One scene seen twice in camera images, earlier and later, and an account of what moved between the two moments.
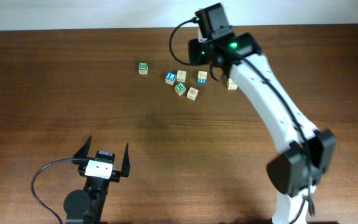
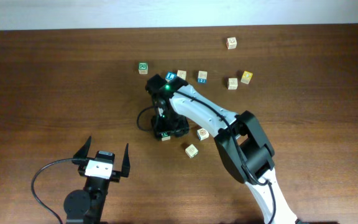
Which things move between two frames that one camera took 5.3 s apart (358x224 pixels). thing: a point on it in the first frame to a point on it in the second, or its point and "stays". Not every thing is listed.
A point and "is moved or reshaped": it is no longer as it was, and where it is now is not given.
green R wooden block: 179,89 is moved or reshaped
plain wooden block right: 231,85 stays
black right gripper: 192,48 to 159,128
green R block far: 143,68 stays
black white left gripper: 114,175 stays
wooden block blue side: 202,77 stays
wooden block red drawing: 192,94 is moved or reshaped
